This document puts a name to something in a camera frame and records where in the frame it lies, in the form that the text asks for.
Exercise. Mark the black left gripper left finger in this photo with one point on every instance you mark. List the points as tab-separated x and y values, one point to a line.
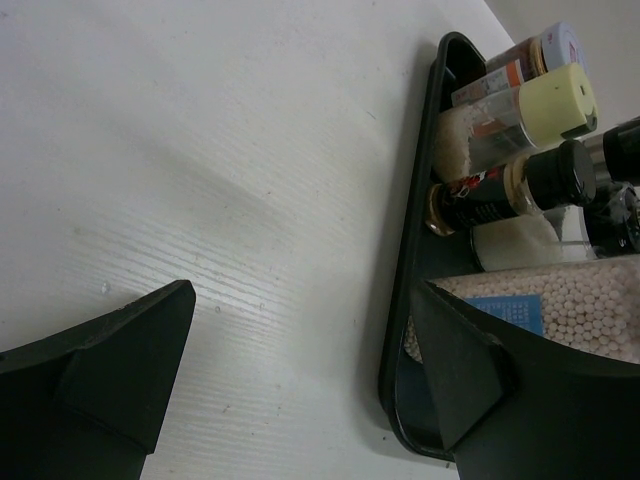
89	402

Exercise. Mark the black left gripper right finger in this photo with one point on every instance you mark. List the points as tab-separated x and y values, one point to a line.
513	405

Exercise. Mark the tall blue-label bead jar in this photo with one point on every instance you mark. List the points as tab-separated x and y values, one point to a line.
590	306

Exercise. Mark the black plastic tray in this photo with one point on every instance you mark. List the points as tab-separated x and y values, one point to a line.
402	386

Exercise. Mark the black-cap grinder white salt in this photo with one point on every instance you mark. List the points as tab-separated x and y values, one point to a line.
607	227

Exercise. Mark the small black-cap dark bottle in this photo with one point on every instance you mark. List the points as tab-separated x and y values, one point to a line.
560	177

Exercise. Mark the yellow-cap clear spice bottle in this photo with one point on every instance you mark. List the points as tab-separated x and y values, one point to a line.
511	123

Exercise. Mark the white-lid brown spice jar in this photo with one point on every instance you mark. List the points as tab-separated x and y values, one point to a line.
557	46

